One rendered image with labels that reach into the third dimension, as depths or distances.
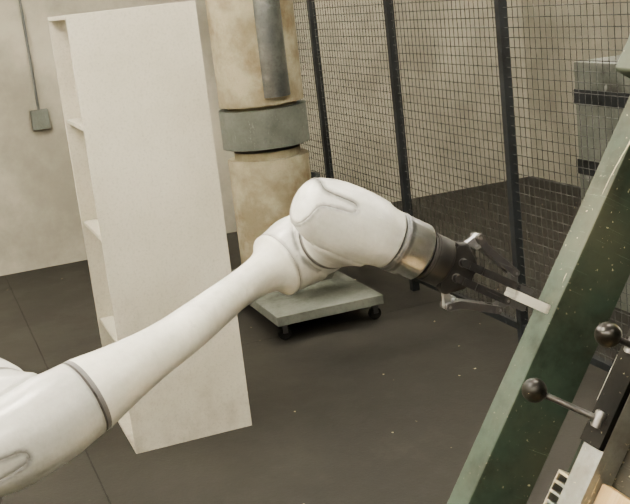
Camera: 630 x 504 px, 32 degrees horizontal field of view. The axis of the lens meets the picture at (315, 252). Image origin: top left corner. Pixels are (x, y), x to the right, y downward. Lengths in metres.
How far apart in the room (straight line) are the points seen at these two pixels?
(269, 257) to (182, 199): 3.47
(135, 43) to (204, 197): 0.77
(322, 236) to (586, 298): 0.54
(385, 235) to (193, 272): 3.65
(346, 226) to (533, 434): 0.57
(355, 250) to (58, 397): 0.48
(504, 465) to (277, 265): 0.54
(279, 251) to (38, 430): 0.51
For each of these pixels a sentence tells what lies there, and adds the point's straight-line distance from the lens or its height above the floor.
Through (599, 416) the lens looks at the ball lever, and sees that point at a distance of 1.69.
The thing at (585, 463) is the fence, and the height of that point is 1.33.
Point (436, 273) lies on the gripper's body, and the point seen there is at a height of 1.63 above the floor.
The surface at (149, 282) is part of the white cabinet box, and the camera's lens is 5.14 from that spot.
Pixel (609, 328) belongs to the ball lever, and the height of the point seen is 1.55.
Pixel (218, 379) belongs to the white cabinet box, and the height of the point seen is 0.27.
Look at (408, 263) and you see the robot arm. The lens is 1.59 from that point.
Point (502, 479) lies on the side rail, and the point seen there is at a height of 1.22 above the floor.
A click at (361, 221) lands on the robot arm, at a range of 1.54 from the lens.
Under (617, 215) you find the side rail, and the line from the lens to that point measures 1.89.
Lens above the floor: 2.06
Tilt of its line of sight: 14 degrees down
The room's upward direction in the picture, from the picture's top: 7 degrees counter-clockwise
